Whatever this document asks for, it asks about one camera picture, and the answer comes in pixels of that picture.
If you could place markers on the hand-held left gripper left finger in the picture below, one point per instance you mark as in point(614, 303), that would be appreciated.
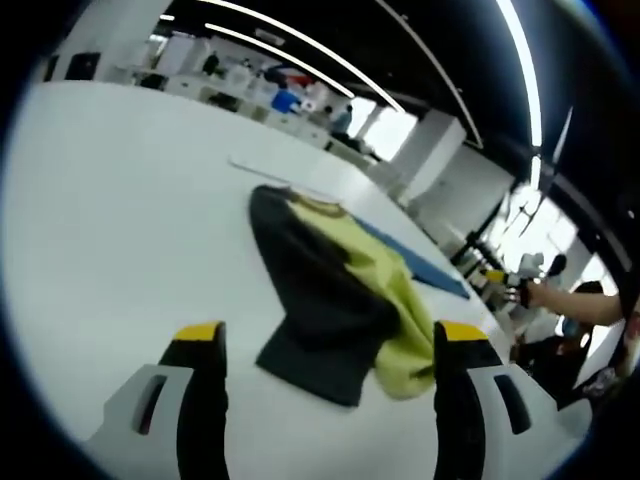
point(200, 410)

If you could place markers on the yellow blue black garment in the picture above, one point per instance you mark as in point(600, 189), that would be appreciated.
point(320, 300)

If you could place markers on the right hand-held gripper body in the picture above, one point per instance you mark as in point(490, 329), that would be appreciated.
point(531, 265)

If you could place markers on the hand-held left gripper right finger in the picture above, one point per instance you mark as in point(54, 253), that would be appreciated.
point(465, 415)

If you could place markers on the white drawer counter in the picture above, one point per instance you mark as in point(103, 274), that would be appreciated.
point(280, 117)

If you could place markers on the ceiling light strip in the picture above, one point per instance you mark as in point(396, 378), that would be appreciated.
point(527, 65)
point(320, 47)

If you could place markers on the white square pillar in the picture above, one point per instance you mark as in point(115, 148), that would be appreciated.
point(130, 40)
point(450, 160)

